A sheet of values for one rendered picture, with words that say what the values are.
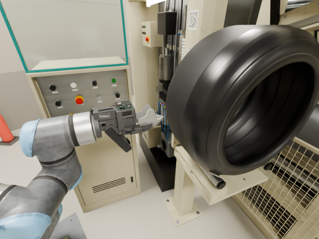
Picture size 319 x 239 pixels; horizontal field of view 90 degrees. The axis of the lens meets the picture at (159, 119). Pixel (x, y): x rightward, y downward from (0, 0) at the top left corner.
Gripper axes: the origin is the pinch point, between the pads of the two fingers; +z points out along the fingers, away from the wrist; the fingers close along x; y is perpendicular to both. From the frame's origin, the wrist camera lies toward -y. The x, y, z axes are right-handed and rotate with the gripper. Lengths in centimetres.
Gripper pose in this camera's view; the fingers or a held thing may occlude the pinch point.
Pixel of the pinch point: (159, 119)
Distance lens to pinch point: 53.7
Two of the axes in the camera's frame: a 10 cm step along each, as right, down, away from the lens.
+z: 9.3, -1.9, 3.2
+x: -3.7, -4.7, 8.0
